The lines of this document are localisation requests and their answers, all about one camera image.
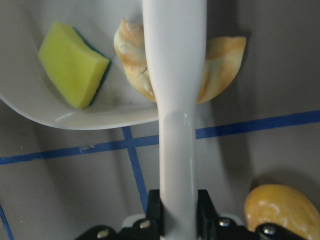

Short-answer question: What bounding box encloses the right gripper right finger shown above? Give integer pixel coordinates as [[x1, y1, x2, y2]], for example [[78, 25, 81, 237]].
[[197, 189, 303, 240]]

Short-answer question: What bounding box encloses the beige plastic dustpan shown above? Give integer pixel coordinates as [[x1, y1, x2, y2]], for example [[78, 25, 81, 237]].
[[0, 0, 158, 130]]

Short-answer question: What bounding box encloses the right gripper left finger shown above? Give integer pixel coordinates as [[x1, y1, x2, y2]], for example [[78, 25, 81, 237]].
[[76, 189, 164, 240]]

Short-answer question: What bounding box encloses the beige hand brush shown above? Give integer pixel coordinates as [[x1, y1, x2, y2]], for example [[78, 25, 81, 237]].
[[142, 0, 207, 240]]

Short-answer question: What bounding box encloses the croissant piece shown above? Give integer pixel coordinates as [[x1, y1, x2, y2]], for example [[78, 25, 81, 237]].
[[113, 19, 247, 104]]

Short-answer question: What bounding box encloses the yellow sponge piece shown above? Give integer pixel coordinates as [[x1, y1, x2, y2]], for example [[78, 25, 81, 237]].
[[38, 21, 111, 109]]

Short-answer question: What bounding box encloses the golden bread roll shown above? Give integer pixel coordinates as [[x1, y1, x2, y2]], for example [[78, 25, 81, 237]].
[[244, 184, 320, 240]]

